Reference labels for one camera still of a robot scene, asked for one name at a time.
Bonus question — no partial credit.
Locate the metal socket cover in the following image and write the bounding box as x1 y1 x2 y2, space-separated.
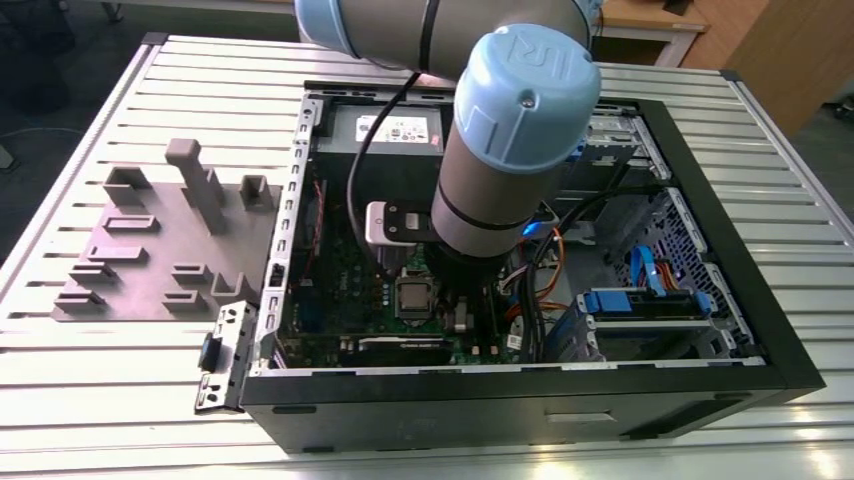
392 272 439 320

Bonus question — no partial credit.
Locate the CPU socket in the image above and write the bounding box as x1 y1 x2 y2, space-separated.
391 271 442 324

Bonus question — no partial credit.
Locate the black graphics card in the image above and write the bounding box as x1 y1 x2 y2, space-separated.
338 333 454 366

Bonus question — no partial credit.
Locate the green Dell motherboard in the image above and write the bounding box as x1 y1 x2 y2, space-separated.
286 234 519 366

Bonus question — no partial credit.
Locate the black open PC case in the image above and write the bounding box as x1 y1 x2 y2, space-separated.
238 78 827 454

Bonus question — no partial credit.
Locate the hard disk in blue carrier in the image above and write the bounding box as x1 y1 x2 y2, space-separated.
577 289 709 321

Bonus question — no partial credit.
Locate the grey power supply unit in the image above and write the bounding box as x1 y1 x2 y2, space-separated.
311 105 459 234

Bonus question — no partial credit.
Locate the grey metal drive cage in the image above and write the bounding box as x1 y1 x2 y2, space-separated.
557 102 669 221

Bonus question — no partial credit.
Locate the grey metal disk bay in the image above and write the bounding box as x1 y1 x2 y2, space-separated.
577 317 722 362

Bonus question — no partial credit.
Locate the grey plastic parts rack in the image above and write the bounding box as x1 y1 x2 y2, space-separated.
51 138 286 324

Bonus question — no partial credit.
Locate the wooden desk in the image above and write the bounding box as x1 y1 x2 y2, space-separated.
590 0 709 69

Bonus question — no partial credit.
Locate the wooden cabinet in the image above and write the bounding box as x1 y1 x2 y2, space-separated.
683 0 854 136

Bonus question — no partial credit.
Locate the black cable bundle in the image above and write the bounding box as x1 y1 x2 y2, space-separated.
513 184 669 364

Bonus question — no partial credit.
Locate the orange power wire bundle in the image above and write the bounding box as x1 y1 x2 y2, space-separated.
499 227 569 321

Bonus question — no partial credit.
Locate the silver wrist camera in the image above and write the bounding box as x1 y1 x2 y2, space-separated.
363 199 439 250

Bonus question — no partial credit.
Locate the black camera cable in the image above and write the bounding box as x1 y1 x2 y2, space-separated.
348 69 427 274

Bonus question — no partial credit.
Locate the red black twisted wire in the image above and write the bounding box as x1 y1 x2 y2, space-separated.
296 178 327 289

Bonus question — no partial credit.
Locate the grey metal slot bracket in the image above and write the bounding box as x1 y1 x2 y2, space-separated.
194 299 259 414

